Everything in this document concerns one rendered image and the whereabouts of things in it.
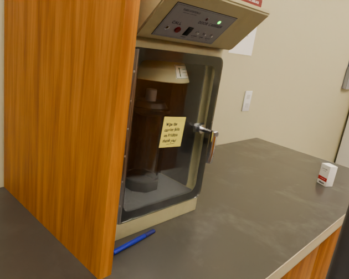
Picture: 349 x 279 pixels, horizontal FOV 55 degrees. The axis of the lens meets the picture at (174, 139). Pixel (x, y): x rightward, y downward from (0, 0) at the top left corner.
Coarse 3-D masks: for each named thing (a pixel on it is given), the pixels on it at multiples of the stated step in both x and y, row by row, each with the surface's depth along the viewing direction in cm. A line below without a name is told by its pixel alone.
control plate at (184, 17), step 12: (180, 12) 62; (192, 12) 64; (204, 12) 66; (216, 12) 67; (168, 24) 64; (180, 24) 66; (192, 24) 68; (204, 24) 70; (216, 24) 71; (228, 24) 74; (168, 36) 68; (180, 36) 70; (192, 36) 72; (204, 36) 74; (216, 36) 76
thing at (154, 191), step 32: (160, 64) 72; (192, 64) 79; (160, 96) 74; (192, 96) 82; (160, 128) 77; (192, 128) 86; (128, 160) 73; (160, 160) 81; (192, 160) 90; (128, 192) 76; (160, 192) 84; (192, 192) 94
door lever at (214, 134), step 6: (204, 126) 89; (204, 132) 88; (210, 132) 86; (216, 132) 85; (210, 138) 86; (216, 138) 86; (210, 144) 86; (210, 150) 86; (210, 156) 87; (210, 162) 87
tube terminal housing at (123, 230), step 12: (156, 48) 71; (168, 48) 74; (180, 48) 76; (192, 48) 79; (204, 48) 82; (216, 48) 85; (180, 204) 94; (192, 204) 98; (144, 216) 84; (156, 216) 88; (168, 216) 92; (120, 228) 79; (132, 228) 82; (144, 228) 86
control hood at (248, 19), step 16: (144, 0) 60; (160, 0) 58; (176, 0) 59; (192, 0) 61; (208, 0) 63; (224, 0) 65; (240, 0) 69; (144, 16) 61; (160, 16) 61; (240, 16) 73; (256, 16) 76; (144, 32) 63; (224, 32) 76; (240, 32) 79; (224, 48) 83
